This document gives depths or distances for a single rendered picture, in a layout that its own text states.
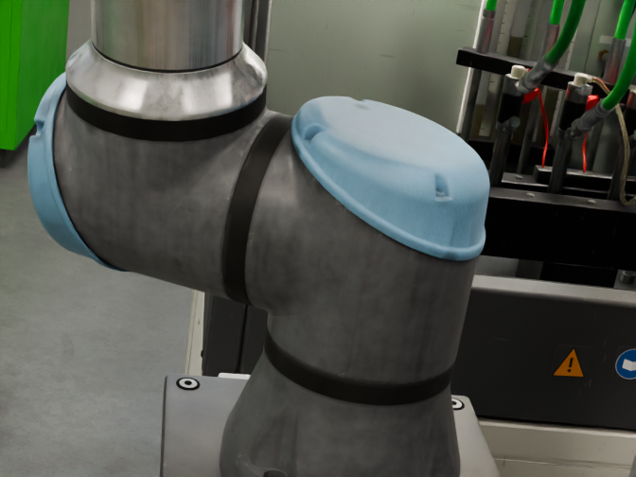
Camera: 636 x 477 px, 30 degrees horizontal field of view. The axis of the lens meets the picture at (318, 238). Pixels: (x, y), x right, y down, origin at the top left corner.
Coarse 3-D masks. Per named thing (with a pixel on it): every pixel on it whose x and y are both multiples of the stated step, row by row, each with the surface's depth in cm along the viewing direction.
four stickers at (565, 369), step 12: (564, 348) 131; (576, 348) 131; (588, 348) 131; (624, 348) 132; (564, 360) 132; (576, 360) 132; (588, 360) 132; (624, 360) 132; (552, 372) 132; (564, 372) 132; (576, 372) 132; (612, 372) 133; (624, 372) 133
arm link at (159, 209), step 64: (128, 0) 62; (192, 0) 62; (128, 64) 64; (192, 64) 64; (256, 64) 68; (64, 128) 69; (128, 128) 64; (192, 128) 65; (256, 128) 68; (64, 192) 69; (128, 192) 67; (192, 192) 66; (128, 256) 70; (192, 256) 67
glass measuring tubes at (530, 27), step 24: (504, 0) 167; (528, 0) 167; (552, 0) 167; (480, 24) 170; (504, 24) 170; (528, 24) 170; (504, 48) 172; (528, 48) 172; (480, 96) 172; (552, 96) 173; (480, 120) 174; (552, 120) 175; (480, 144) 174
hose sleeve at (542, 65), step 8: (544, 56) 132; (536, 64) 134; (544, 64) 132; (552, 64) 131; (528, 72) 137; (536, 72) 135; (544, 72) 133; (528, 80) 137; (536, 80) 136; (528, 88) 139
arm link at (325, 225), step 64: (320, 128) 65; (384, 128) 67; (256, 192) 65; (320, 192) 64; (384, 192) 62; (448, 192) 63; (256, 256) 66; (320, 256) 64; (384, 256) 63; (448, 256) 64; (320, 320) 66; (384, 320) 65; (448, 320) 67
